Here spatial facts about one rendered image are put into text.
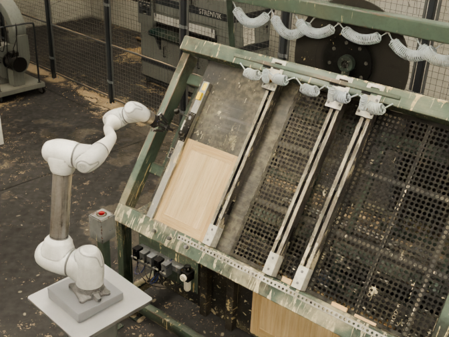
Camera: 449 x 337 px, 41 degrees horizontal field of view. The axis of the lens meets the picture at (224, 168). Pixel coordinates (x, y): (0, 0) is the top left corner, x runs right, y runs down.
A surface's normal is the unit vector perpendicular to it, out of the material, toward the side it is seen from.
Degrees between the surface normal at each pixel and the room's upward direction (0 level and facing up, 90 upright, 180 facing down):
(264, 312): 90
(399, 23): 90
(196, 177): 55
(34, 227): 0
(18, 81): 90
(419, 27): 90
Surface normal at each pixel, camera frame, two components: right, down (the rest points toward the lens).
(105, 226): 0.79, 0.31
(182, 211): -0.48, -0.24
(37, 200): 0.04, -0.89
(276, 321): -0.62, 0.33
